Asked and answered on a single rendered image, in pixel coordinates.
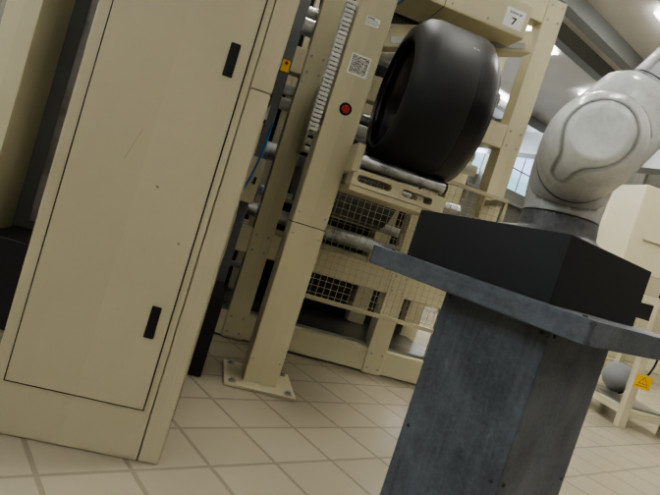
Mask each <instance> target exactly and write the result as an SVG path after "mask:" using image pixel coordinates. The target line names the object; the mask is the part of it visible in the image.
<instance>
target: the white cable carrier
mask: <svg viewBox="0 0 660 495"><path fill-rule="evenodd" d="M356 5H357V2H356V1H354V0H347V2H346V3H345V7H344V11H343V13H342V16H341V20H340V21H339V24H338V29H337V32H336V35H335V38H334V41H333V44H332V45H333V46H332V48H331V49H332V50H331V51H330V54H329V58H328V60H327V62H328V63H327V64H326V66H327V67H326V68H325V72H324V73H323V75H324V76H322V81H321V85H320V86H319V87H320V88H319V89H318V92H317V95H316V98H315V100H316V101H315V102H314V105H313V108H312V109H313V110H312V111H311V113H312V114H310V118H309V123H308V124H307V125H308V127H306V130H307V131H310V132H313V133H315V132H317V130H319V128H320V126H319V124H318V123H319V122H320V120H319V119H321V117H322V113H323V111H322V110H324V106H325V101H326V100H327V98H326V97H328V93H329V91H330V89H329V88H330V87H331V85H330V84H331V83H332V81H333V79H334V77H333V76H335V72H337V71H338V69H339V67H337V66H338V63H339V60H340V59H339V58H340V56H341V55H340V54H341V53H342V49H343V45H344V44H345V40H346V36H347V34H348V31H349V27H350V23H351V21H352V18H353V14H354V12H356V11H357V8H358V7H356ZM346 7H348V8H346Z"/></svg>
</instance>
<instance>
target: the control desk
mask: <svg viewBox="0 0 660 495"><path fill-rule="evenodd" d="M300 1H301V0H99V1H98V5H97V8H96V12H95V15H94V19H93V22H92V26H91V29H90V33H89V36H88V40H87V43H86V47H85V50H84V54H83V56H82V62H81V66H80V69H79V73H78V76H77V80H76V83H75V87H74V90H73V94H72V97H71V101H70V104H69V108H68V111H67V115H66V118H65V122H64V125H63V129H62V132H61V135H60V138H59V142H58V145H57V149H56V152H55V156H54V159H53V163H52V166H51V170H50V173H49V177H48V180H47V184H46V187H45V191H44V194H43V198H42V201H41V204H40V207H39V211H38V214H37V218H36V221H35V225H34V228H33V232H32V235H31V238H30V242H29V245H28V249H27V255H26V258H25V262H24V265H23V269H22V272H21V276H20V279H19V283H18V286H17V290H16V292H15V296H14V299H13V303H12V306H11V310H10V313H9V317H8V320H7V324H6V327H5V331H4V334H3V338H2V341H1V345H0V433H2V434H7V435H12V436H17V437H22V438H26V439H31V440H36V441H41V442H46V443H51V444H56V445H61V446H66V447H71V448H76V449H81V450H86V451H90V452H94V453H99V454H104V455H109V456H114V457H119V458H124V459H129V460H136V459H137V460H138V461H140V462H144V463H149V464H154V465H157V464H158V463H159V460H160V457H161V454H162V450H163V447H164V444H165V441H166V437H167V434H168V431H169V428H170V424H171V421H172V419H173V418H174V415H175V412H176V409H177V406H178V403H179V400H180V397H181V394H182V390H183V387H184V384H185V380H186V377H187V374H188V371H189V367H190V364H191V361H192V358H193V352H194V349H195V345H196V342H197V339H198V336H199V332H200V329H201V326H202V323H203V319H204V316H205V313H206V311H207V307H208V304H209V301H210V297H211V294H212V291H213V288H214V284H215V281H216V278H217V275H218V271H219V268H220V265H221V262H222V258H223V255H224V252H225V248H226V245H227V243H228V240H229V236H230V233H231V230H232V227H233V223H234V220H235V217H236V214H237V210H238V207H239V204H240V200H241V197H242V194H243V191H244V187H245V184H246V181H247V178H248V172H249V169H250V165H251V162H252V159H253V156H254V153H255V150H256V147H257V144H258V140H259V137H260V134H261V131H262V127H263V124H264V123H263V120H264V116H265V113H266V110H267V107H268V103H269V100H270V95H271V93H272V90H273V87H274V84H275V82H276V78H277V75H278V72H279V68H280V65H281V62H282V59H283V55H284V52H285V49H286V46H287V42H288V39H289V36H290V33H291V29H292V26H293V23H294V19H295V16H296V13H297V10H298V7H299V4H300ZM242 113H243V114H242ZM228 158H229V159H228ZM225 168H226V169H225ZM222 178H223V179H222ZM215 200H216V201H215ZM211 213H212V214H211ZM208 223H209V224H208ZM205 233H206V234H205ZM178 323H179V324H178ZM175 333H176V334H175ZM172 343H173V344H172ZM165 365H166V366H165ZM161 378H162V379H161ZM158 388H159V389H158ZM155 398H156V399H155ZM145 430H146V431H145ZM144 433H145V434H144ZM142 440H143V441H142ZM141 443H142V444H141Z"/></svg>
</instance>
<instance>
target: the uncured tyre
mask: <svg viewBox="0 0 660 495"><path fill-rule="evenodd" d="M472 46H476V47H478V48H480V50H481V53H479V52H476V51H474V50H472ZM500 85H501V65H500V62H499V59H498V55H497V52H496V49H495V47H494V45H493V44H492V43H491V42H489V41H488V40H487V39H486V38H485V37H483V36H480V35H478V34H476V33H473V32H471V31H468V30H466V29H463V28H461V27H457V26H455V25H452V24H450V23H448V22H445V21H443V20H435V19H430V20H428V21H425V22H423V23H421V24H419V25H416V26H415V27H413V28H412V29H411V30H410V31H409V32H408V34H407V35H406V36H405V38H404V39H403V41H402V42H401V44H400V45H399V47H398V49H397V51H396V53H395V54H394V56H393V58H392V60H391V62H390V64H389V67H388V69H387V71H386V73H385V76H384V78H383V81H382V83H381V85H380V87H379V90H378V93H377V96H376V99H375V102H374V105H373V108H372V112H371V115H370V119H369V124H368V128H367V134H366V142H365V144H366V148H365V151H366V155H368V156H371V157H374V158H376V159H379V160H382V161H385V162H388V163H391V164H394V165H397V166H400V167H402V168H405V169H408V170H411V171H414V172H417V173H419V174H422V175H425V176H427V177H430V178H433V179H436V180H439V181H442V182H445V183H448V182H450V181H452V180H453V179H454V178H456V177H457V176H458V175H459V174H460V173H461V172H462V171H463V170H464V169H465V167H466V166H467V165H468V163H469V162H470V160H471V159H472V157H473V156H474V154H475V153H476V151H477V149H478V148H479V146H480V144H481V142H482V140H483V138H484V136H485V134H486V132H487V129H488V127H489V125H490V122H491V119H492V117H493V114H494V111H495V108H496V104H497V100H498V96H499V91H500Z"/></svg>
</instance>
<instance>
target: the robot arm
mask: <svg viewBox="0 0 660 495"><path fill-rule="evenodd" d="M659 149H660V46H659V47H658V48H657V49H656V50H655V51H654V52H653V53H652V54H651V55H649V56H648V57H647V58H646V59H645V60H644V61H643V62H642V63H641V64H640V65H639V66H638V67H636V68H635V69H634V70H633V71H619V72H613V73H609V74H607V75H606V76H604V77H603V78H602V79H600V80H599V81H598V82H596V83H595V84H594V85H593V86H591V87H590V88H589V89H588V90H586V91H585V92H584V93H582V94H581V95H580V96H578V97H577V98H576V99H574V100H572V101H571V102H569V103H568V104H566V105H565V106H564V107H563V108H562V109H561V110H560V111H559V112H558V113H557V114H556V115H555V116H554V117H553V119H552V120H551V122H550V123H549V125H548V126H547V128H546V130H545V132H544V134H543V136H542V139H541V141H540V144H539V146H538V148H537V151H536V154H535V157H534V161H533V164H532V167H531V171H530V175H529V178H528V183H527V187H526V191H525V197H524V203H523V207H522V212H521V215H520V218H519V220H518V223H505V224H511V225H517V226H524V227H529V228H535V229H541V230H547V231H553V232H559V233H565V234H571V235H574V236H577V237H579V238H581V239H583V240H585V241H587V242H589V243H591V244H593V245H596V246H598V247H599V245H598V244H597V243H596V240H597V235H598V229H599V225H600V222H601V219H602V216H603V214H604V212H605V209H606V206H607V203H608V201H609V200H610V198H611V195H612V193H613V191H614V190H616V189H617V188H618V187H620V186H621V185H622V184H623V183H624V182H625V181H626V180H627V179H628V178H629V177H630V176H631V175H632V174H633V173H634V172H636V171H637V170H638V169H639V168H640V167H641V166H642V165H643V164H644V163H645V162H646V161H648V160H649V159H650V158H651V157H652V156H653V155H654V154H655V153H656V152H657V151H658V150H659Z"/></svg>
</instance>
